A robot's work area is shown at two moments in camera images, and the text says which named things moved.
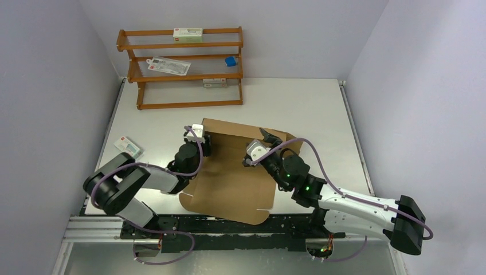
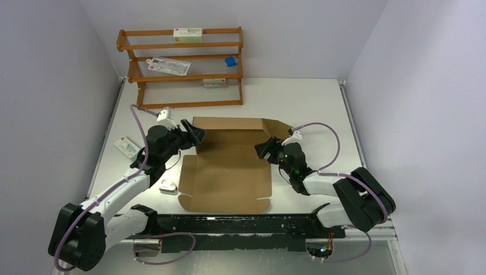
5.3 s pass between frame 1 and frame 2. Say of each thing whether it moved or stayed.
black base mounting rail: stayed
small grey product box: stayed
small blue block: stayed
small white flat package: stayed
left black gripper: moved
